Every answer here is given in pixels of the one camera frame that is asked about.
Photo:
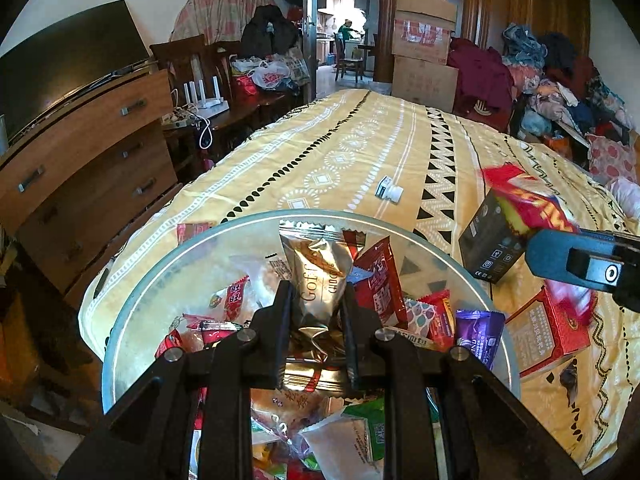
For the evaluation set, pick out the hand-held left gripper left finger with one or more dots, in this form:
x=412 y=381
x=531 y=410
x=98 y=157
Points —
x=277 y=325

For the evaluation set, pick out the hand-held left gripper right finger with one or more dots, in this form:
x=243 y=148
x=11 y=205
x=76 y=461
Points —
x=351 y=332

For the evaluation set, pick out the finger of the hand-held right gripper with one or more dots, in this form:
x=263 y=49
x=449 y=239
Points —
x=550 y=256
x=617 y=240

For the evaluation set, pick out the pile of snack packets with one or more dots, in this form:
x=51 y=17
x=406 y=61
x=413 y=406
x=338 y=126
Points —
x=380 y=285

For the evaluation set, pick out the gold snack packet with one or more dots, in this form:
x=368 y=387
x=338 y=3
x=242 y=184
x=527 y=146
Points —
x=315 y=280

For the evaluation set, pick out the red snack packet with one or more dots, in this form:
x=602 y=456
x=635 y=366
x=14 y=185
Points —
x=530 y=195

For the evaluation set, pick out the glass bowl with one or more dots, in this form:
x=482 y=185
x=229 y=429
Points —
x=150 y=300

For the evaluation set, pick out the black box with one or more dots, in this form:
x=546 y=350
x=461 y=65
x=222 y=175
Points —
x=487 y=240

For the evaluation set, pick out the pink floral pillow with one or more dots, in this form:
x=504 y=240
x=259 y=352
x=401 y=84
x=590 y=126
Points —
x=610 y=157

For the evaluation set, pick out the pink snack packet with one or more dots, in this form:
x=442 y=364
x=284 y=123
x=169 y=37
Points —
x=192 y=232

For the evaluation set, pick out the dark snack wrapper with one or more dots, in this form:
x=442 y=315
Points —
x=570 y=382

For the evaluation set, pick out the small white bottle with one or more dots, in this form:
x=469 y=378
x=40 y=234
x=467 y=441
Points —
x=390 y=191

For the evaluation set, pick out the heap of colourful clothes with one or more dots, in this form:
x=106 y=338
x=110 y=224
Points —
x=565 y=80

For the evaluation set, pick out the yellow patterned bedspread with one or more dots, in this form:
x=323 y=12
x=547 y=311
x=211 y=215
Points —
x=350 y=150

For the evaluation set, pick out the maroon jacket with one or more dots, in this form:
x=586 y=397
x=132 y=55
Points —
x=480 y=80

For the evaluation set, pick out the dark wooden side table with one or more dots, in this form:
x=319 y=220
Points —
x=240 y=115

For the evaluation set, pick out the plain cardboard box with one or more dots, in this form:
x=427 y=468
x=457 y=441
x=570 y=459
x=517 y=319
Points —
x=425 y=82

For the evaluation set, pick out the white power strip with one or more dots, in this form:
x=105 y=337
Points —
x=177 y=120

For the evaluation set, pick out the white router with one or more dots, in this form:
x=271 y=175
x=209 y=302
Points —
x=207 y=102

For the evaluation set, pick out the heap of plastic bags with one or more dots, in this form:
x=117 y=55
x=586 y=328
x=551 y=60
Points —
x=270 y=75

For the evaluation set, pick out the wooden dresser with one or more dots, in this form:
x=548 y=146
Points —
x=85 y=160

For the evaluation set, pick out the cardboard box with red print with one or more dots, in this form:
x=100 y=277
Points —
x=425 y=30

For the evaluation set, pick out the wooden dining chair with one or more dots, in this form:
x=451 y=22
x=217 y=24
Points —
x=350 y=62

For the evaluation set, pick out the dark wooden chair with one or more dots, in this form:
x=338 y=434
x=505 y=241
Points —
x=185 y=60

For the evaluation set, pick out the black jacket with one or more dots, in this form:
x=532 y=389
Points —
x=267 y=27

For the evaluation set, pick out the pink striped round cover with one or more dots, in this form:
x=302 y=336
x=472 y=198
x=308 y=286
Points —
x=220 y=5

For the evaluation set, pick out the black television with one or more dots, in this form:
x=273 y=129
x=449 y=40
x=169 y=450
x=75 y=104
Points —
x=65 y=65

